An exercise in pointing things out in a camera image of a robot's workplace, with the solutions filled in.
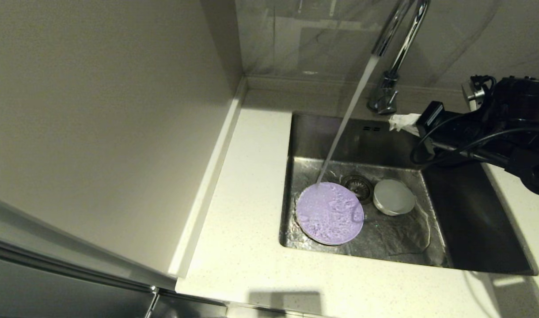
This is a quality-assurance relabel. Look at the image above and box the steel appliance door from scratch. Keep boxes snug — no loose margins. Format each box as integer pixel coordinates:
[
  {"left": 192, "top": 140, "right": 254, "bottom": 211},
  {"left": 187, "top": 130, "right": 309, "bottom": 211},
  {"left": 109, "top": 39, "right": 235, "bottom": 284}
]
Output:
[{"left": 0, "top": 236, "right": 228, "bottom": 318}]

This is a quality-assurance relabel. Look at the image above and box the white bowl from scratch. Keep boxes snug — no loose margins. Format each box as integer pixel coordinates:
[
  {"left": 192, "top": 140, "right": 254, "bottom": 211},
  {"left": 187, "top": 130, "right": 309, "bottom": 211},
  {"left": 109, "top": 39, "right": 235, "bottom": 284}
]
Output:
[{"left": 373, "top": 178, "right": 416, "bottom": 216}]

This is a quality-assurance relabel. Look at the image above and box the beige tall cabinet side panel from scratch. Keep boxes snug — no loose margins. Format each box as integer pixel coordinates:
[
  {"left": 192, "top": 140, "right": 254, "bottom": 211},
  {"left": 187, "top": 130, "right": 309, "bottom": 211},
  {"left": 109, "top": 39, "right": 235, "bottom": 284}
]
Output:
[{"left": 0, "top": 0, "right": 246, "bottom": 279}]

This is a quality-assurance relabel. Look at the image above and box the stainless steel sink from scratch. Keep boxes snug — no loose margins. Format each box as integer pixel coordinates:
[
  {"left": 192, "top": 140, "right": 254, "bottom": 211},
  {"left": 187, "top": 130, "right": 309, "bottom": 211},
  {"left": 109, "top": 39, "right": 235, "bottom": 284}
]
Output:
[{"left": 278, "top": 110, "right": 539, "bottom": 276}]

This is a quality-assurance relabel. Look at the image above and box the round metal drain strainer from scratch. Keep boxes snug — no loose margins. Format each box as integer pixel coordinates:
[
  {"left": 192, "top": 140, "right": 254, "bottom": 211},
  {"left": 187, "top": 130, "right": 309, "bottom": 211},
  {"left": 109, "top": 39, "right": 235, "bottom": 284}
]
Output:
[{"left": 342, "top": 174, "right": 375, "bottom": 204}]

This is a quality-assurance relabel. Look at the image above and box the chrome gooseneck faucet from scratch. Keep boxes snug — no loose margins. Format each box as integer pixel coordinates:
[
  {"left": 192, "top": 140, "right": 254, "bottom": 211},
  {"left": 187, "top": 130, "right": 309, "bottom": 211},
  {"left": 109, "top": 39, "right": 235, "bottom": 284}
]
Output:
[{"left": 368, "top": 0, "right": 431, "bottom": 116}]

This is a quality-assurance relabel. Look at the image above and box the running water stream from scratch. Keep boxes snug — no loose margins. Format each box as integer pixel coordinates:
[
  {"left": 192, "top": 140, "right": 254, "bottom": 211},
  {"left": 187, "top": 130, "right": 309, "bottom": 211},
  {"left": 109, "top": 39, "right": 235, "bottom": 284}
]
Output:
[{"left": 316, "top": 54, "right": 380, "bottom": 185}]

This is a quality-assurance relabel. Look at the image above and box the purple plastic plate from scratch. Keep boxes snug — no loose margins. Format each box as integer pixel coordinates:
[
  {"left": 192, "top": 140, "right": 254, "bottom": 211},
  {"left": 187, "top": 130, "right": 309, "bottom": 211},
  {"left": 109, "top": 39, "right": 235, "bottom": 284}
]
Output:
[{"left": 296, "top": 182, "right": 365, "bottom": 246}]

